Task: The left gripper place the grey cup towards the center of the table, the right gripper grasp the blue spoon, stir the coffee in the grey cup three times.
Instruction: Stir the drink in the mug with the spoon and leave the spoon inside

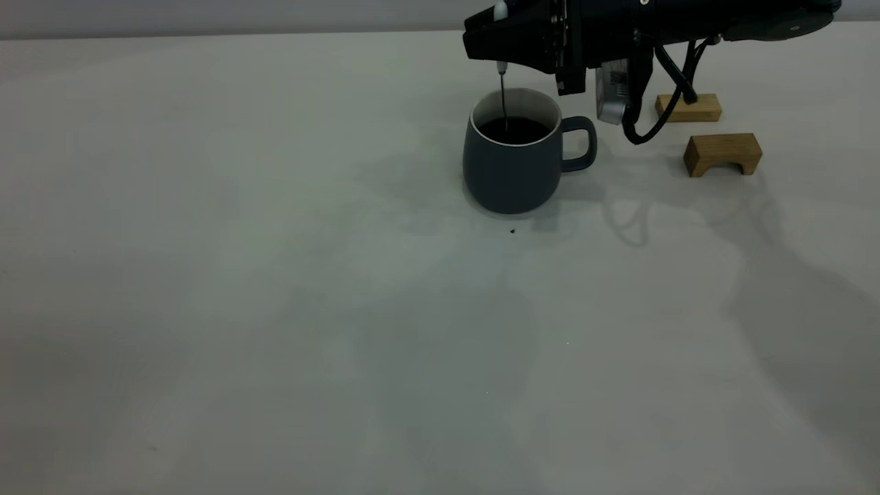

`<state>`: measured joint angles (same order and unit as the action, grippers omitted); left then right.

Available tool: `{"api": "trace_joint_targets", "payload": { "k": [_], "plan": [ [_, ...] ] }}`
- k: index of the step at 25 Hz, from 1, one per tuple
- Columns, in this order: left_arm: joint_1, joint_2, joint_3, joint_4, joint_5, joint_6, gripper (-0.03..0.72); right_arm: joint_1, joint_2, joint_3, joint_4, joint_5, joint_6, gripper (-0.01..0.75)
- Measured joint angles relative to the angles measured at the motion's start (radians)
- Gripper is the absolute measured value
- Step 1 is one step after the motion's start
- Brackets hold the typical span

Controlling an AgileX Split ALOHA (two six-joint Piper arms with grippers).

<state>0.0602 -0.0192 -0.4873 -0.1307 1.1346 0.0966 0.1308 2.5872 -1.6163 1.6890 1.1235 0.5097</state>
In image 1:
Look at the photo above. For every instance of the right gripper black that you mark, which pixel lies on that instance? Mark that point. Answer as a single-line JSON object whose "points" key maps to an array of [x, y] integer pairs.
{"points": [[605, 31]]}

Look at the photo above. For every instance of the dark grey ceramic coffee cup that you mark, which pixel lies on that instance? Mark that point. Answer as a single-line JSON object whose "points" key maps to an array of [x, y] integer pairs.
{"points": [[509, 179]]}

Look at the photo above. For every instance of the flat rectangular wooden block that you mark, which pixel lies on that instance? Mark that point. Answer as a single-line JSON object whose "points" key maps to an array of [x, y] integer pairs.
{"points": [[708, 108]]}

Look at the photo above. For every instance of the arched wooden block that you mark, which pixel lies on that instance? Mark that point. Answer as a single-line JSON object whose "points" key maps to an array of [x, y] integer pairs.
{"points": [[722, 151]]}

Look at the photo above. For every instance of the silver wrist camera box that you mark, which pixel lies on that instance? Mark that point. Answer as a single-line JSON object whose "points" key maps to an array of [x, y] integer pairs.
{"points": [[612, 93]]}

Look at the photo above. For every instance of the black camera bracket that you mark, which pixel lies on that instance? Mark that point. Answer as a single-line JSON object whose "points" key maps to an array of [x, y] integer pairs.
{"points": [[641, 75]]}

